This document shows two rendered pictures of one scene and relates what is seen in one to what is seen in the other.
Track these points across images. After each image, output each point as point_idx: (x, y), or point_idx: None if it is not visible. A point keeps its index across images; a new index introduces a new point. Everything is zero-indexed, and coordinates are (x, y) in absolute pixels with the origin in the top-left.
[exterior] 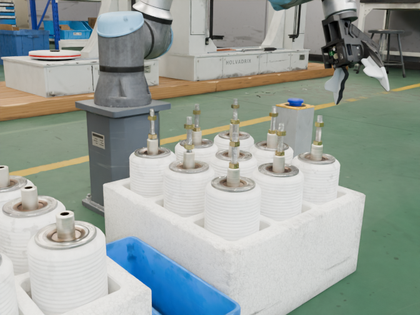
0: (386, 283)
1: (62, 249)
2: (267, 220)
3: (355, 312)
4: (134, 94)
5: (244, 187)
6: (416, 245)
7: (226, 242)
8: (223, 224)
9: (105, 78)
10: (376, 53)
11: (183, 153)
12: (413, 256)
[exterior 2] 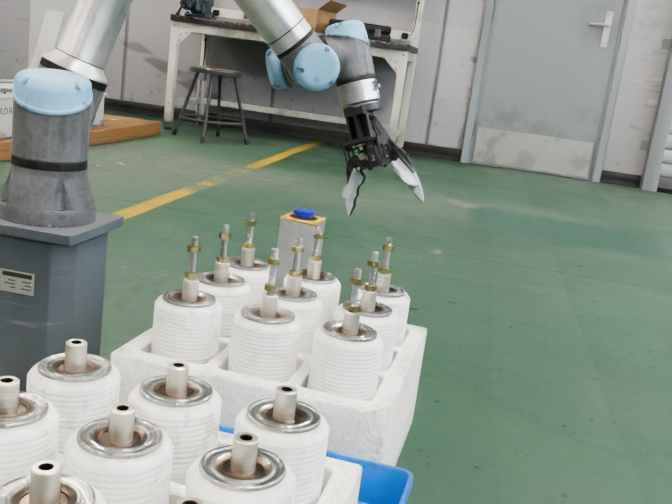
0: (449, 430)
1: (308, 430)
2: None
3: (447, 466)
4: (84, 205)
5: (369, 333)
6: (444, 384)
7: (367, 403)
8: (353, 381)
9: (35, 180)
10: (406, 155)
11: (264, 297)
12: (450, 396)
